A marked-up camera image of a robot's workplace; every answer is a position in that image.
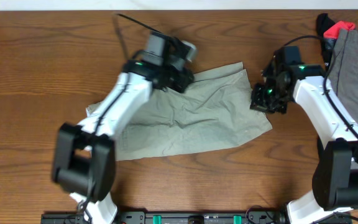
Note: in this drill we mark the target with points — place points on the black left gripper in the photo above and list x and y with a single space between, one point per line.
177 79

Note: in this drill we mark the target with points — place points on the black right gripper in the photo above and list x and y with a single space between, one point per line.
257 102

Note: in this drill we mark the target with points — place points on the khaki green shorts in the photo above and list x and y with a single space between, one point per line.
212 114

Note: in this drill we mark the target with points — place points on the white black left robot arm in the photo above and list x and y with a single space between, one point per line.
84 158

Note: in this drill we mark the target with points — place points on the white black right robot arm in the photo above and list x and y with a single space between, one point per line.
334 190

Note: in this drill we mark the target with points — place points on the red garment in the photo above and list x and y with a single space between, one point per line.
333 32

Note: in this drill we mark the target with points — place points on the grey garment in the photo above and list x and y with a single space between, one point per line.
344 75

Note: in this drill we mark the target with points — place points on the black garment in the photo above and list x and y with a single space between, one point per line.
324 23

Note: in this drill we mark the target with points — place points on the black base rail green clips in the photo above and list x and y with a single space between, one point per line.
255 214

